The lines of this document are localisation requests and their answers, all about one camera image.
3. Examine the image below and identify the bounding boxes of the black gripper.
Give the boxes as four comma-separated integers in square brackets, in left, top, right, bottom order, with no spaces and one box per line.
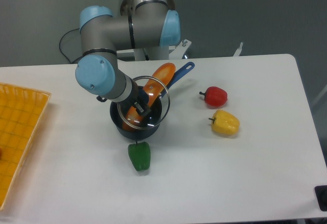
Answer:
[125,86,151,116]

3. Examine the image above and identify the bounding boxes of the glass pot lid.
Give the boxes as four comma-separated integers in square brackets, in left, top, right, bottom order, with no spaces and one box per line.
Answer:
[118,76,171,131]

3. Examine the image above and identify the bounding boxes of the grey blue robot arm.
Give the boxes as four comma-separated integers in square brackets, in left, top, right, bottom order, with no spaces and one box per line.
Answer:
[75,0,180,115]

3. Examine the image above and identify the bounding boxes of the dark blue saucepan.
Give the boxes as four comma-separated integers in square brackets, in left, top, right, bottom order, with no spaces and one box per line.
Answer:
[110,62,195,141]

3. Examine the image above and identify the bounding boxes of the orange bread loaf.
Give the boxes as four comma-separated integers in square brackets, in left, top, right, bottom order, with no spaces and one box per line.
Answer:
[121,63,176,132]

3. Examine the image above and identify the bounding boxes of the green bell pepper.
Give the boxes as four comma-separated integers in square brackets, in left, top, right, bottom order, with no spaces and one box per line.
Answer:
[128,142,151,172]

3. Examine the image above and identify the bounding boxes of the red bell pepper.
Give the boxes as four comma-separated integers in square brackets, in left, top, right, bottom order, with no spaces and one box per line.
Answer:
[199,86,228,107]

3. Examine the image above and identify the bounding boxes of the yellow bell pepper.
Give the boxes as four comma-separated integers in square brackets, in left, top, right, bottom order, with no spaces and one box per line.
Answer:
[209,109,240,135]

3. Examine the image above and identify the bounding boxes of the yellow plastic basket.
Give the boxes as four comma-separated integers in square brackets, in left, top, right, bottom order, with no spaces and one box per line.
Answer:
[1,83,51,210]

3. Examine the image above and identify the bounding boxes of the black corner object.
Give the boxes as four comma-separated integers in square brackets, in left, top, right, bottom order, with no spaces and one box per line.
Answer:
[314,185,327,212]

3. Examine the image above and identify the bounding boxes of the black cable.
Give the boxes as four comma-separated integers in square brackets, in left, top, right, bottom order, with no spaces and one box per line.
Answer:
[59,28,82,64]

